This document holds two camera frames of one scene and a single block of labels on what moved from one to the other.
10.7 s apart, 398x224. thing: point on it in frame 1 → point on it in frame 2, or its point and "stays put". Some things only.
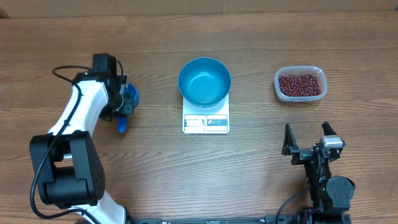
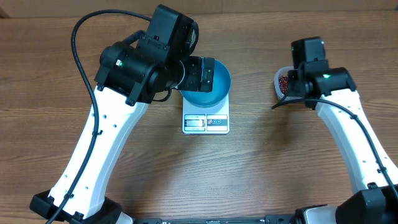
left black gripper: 129,107 → 194,65
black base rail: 272,219 stays put
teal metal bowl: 204,82 stays put
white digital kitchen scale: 214,120 stays put
